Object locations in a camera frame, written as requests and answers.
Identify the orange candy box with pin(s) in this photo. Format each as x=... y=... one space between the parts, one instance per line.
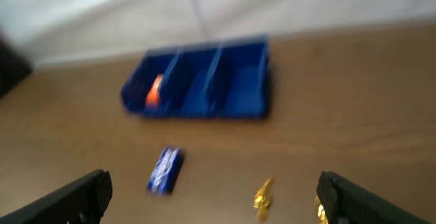
x=154 y=93

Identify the blue tray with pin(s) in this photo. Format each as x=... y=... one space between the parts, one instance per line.
x=238 y=88

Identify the blue candy pack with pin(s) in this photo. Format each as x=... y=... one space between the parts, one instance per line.
x=165 y=171

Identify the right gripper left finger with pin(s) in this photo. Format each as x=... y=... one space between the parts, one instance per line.
x=68 y=200

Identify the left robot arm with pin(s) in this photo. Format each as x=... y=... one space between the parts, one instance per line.
x=12 y=67

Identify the gold candy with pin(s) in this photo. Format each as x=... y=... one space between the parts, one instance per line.
x=263 y=198
x=320 y=213

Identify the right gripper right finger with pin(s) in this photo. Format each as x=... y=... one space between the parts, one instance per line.
x=351 y=203

